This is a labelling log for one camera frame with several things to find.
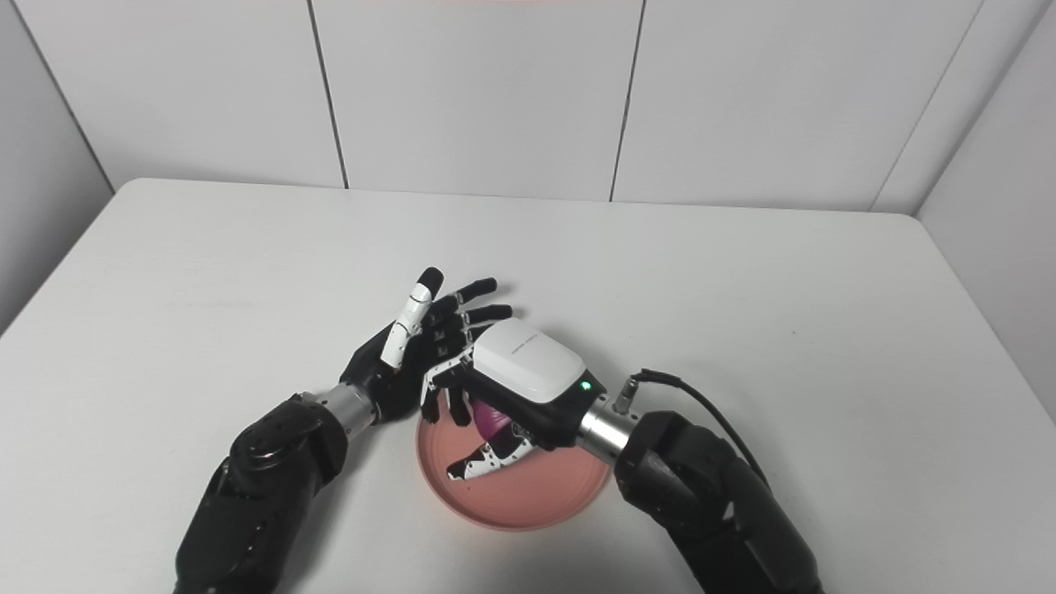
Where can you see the purple red onion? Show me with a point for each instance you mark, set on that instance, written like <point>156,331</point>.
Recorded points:
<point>493,421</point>

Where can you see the pink round plate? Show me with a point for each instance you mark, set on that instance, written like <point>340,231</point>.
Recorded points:
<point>536,491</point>

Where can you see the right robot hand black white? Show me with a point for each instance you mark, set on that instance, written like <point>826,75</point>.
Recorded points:
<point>528,371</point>

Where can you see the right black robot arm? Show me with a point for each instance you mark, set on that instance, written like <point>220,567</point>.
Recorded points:
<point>718,511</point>

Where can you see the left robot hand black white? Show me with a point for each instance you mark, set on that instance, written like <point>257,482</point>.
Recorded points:
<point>404,367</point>

